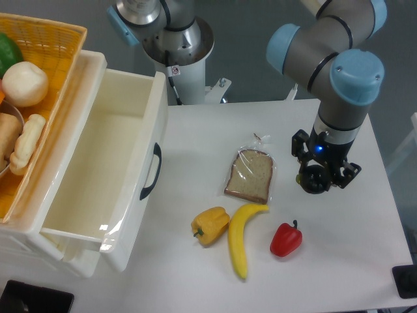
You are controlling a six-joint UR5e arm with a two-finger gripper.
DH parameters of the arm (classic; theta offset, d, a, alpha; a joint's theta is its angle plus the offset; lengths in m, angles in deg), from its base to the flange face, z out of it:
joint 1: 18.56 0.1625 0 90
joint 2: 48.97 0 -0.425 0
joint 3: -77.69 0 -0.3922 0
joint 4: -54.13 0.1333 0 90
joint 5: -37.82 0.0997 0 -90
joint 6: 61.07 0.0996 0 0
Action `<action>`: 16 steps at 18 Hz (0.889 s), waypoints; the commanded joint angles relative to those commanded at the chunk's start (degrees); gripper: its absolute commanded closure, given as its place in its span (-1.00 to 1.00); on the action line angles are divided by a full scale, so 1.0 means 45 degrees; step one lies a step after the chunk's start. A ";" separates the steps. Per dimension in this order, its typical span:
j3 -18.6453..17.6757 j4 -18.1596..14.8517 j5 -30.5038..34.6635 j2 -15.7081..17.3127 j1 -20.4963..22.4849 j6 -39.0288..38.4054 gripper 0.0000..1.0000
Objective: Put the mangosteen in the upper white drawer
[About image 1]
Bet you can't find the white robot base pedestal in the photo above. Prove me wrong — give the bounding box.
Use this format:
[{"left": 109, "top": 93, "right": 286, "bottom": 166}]
[{"left": 142, "top": 17, "right": 231, "bottom": 106}]

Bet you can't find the dark purple mangosteen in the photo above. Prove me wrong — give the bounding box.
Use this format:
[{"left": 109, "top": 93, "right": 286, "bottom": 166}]
[{"left": 296, "top": 164, "right": 332, "bottom": 194}]

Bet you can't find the brown bread roll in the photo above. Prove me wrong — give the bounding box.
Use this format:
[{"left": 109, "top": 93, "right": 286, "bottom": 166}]
[{"left": 1, "top": 113, "right": 22, "bottom": 171}]

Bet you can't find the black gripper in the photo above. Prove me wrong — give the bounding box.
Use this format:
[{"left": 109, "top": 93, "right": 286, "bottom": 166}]
[{"left": 291, "top": 129, "right": 362, "bottom": 188}]

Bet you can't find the white round bun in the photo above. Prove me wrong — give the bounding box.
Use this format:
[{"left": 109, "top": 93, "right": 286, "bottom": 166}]
[{"left": 2, "top": 61, "right": 49, "bottom": 108}]

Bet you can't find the bagged bread slice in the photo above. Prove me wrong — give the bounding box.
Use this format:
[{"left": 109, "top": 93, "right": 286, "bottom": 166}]
[{"left": 223, "top": 133, "right": 276, "bottom": 205}]

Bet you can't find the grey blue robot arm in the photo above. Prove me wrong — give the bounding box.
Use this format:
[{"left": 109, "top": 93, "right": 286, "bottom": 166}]
[{"left": 107, "top": 1, "right": 387, "bottom": 194}]

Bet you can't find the yellow banana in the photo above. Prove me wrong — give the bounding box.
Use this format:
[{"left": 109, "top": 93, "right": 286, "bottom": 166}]
[{"left": 227, "top": 204, "right": 269, "bottom": 280}]

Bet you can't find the black device bottom left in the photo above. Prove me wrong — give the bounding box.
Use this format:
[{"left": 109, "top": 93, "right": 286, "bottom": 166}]
[{"left": 1, "top": 280, "right": 74, "bottom": 313}]

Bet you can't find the white open upper drawer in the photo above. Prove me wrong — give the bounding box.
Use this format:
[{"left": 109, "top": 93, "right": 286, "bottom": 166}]
[{"left": 41, "top": 69, "right": 168, "bottom": 277}]

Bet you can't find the pale twisted bread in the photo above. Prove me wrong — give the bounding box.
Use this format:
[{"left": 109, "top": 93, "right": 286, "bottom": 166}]
[{"left": 9, "top": 114, "right": 46, "bottom": 175}]

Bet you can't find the orange wicker basket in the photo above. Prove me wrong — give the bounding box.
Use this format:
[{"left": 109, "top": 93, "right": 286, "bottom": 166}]
[{"left": 1, "top": 12, "right": 87, "bottom": 223}]

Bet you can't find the green bell pepper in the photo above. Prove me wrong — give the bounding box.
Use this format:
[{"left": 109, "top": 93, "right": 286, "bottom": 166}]
[{"left": 0, "top": 33, "right": 23, "bottom": 78}]

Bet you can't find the red bell pepper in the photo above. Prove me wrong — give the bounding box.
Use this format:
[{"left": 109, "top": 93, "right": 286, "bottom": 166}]
[{"left": 270, "top": 220, "right": 302, "bottom": 258}]

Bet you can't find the white drawer cabinet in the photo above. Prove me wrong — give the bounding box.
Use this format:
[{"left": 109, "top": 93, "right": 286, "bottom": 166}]
[{"left": 1, "top": 50, "right": 107, "bottom": 277}]

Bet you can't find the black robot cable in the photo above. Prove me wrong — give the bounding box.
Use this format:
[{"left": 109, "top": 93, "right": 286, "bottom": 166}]
[{"left": 164, "top": 50, "right": 183, "bottom": 106}]

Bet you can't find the yellow bell pepper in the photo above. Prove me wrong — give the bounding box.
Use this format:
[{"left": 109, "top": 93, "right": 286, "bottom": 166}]
[{"left": 191, "top": 207, "right": 231, "bottom": 247}]

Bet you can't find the black device right edge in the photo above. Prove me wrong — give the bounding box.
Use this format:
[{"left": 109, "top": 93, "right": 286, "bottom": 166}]
[{"left": 392, "top": 265, "right": 416, "bottom": 299}]

